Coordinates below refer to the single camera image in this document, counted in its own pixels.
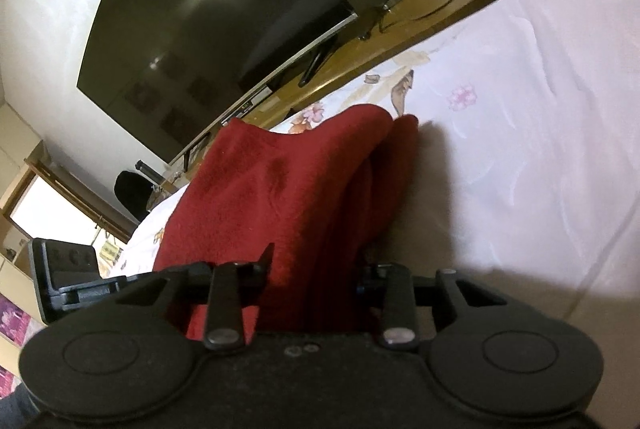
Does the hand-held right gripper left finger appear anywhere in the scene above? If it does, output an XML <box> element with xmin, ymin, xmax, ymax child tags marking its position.
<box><xmin>97</xmin><ymin>243</ymin><xmax>276</xmax><ymax>351</ymax></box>

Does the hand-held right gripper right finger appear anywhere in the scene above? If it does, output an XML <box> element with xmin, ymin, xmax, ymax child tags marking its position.
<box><xmin>357</xmin><ymin>258</ymin><xmax>506</xmax><ymax>351</ymax></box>

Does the red knit sweater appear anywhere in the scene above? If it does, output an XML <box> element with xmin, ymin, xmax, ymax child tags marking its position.
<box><xmin>152</xmin><ymin>105</ymin><xmax>420</xmax><ymax>341</ymax></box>

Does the purple floral cloth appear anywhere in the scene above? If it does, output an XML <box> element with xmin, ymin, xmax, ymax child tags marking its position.
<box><xmin>0</xmin><ymin>293</ymin><xmax>34</xmax><ymax>353</ymax></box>

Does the black chair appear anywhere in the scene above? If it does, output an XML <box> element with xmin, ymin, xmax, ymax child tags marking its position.
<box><xmin>114</xmin><ymin>170</ymin><xmax>153</xmax><ymax>224</ymax></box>

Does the silver set-top box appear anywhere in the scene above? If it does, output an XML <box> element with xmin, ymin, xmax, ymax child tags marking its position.
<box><xmin>221</xmin><ymin>88</ymin><xmax>275</xmax><ymax>126</ymax></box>

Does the white floral bedsheet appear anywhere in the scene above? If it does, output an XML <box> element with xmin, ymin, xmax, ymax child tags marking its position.
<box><xmin>107</xmin><ymin>0</ymin><xmax>640</xmax><ymax>340</ymax></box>

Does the black flat television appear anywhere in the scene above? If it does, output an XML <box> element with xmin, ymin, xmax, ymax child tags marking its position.
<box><xmin>76</xmin><ymin>0</ymin><xmax>359</xmax><ymax>163</ymax></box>

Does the wooden door frame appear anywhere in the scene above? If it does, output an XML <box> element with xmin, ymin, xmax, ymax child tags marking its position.
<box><xmin>0</xmin><ymin>140</ymin><xmax>142</xmax><ymax>260</ymax></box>

